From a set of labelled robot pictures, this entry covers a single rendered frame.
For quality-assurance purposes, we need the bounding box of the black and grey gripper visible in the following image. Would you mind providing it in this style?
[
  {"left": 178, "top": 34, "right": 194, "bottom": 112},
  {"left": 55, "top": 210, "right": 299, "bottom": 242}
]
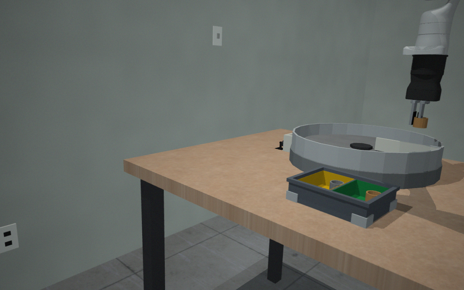
[{"left": 403, "top": 34, "right": 450, "bottom": 125}]

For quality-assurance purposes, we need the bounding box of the grey round turntable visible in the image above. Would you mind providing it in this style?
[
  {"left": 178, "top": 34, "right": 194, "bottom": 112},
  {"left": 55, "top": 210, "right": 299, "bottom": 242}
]
[{"left": 275, "top": 123, "right": 444, "bottom": 189}]

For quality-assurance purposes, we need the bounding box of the bronze bushing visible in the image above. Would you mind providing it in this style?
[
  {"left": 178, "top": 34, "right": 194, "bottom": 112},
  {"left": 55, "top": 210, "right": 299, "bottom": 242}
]
[
  {"left": 365, "top": 191, "right": 381, "bottom": 201},
  {"left": 413, "top": 117, "right": 428, "bottom": 128}
]

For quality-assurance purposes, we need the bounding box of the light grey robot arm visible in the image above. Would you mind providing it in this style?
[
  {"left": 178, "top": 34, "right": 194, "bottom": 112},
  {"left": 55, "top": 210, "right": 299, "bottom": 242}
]
[{"left": 418, "top": 0, "right": 460, "bottom": 35}]

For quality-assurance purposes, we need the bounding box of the dark grey divided bin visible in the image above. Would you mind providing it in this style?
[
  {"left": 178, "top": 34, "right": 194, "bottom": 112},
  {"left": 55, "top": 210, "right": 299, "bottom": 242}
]
[{"left": 286, "top": 166, "right": 400, "bottom": 229}]

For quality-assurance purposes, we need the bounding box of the grey metal sleeve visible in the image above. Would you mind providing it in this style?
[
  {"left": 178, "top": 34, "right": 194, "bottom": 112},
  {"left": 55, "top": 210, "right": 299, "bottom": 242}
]
[{"left": 329, "top": 180, "right": 344, "bottom": 190}]

